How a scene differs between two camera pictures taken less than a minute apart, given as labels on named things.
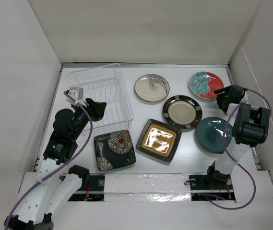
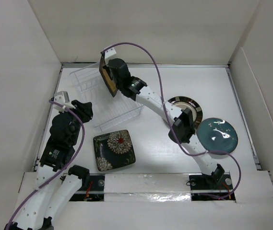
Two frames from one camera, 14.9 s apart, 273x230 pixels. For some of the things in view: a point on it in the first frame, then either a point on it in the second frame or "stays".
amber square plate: (159, 140) → (110, 84)
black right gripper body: (222, 97) → (118, 84)
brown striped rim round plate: (182, 111) stays
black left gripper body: (91, 111) → (83, 114)
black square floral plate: (113, 150) stays
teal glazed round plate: (209, 132) stays
